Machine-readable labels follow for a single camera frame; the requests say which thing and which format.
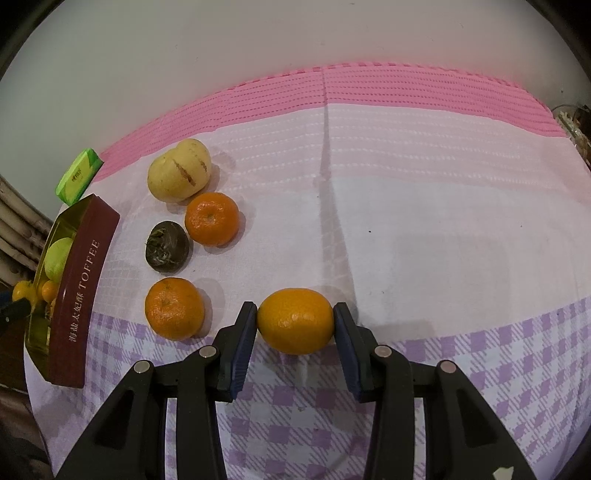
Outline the green tissue pack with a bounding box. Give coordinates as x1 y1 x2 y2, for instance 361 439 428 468
55 148 103 206

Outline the gold toffee tin box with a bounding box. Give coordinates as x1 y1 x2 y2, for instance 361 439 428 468
25 194 120 388

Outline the large green pear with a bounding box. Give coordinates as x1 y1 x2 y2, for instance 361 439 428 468
44 237 73 284

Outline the orange mandarin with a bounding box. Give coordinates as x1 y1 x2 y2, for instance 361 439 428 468
39 280 59 303
144 277 205 341
184 192 239 247
257 288 335 356

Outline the beige patterned curtain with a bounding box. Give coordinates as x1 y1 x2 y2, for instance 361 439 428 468
0 177 52 287

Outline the pale yellow apple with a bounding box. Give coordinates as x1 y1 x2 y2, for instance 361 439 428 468
147 138 212 203

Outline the dark passion fruit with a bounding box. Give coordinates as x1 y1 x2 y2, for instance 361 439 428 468
145 221 191 273

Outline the orange mandarin front lone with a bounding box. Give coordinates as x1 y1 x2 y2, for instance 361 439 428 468
12 280 38 307

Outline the pink purple checked tablecloth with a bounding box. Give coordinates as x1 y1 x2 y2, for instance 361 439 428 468
26 63 590 479

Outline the orange mandarin top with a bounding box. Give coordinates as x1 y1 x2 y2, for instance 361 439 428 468
184 192 239 247

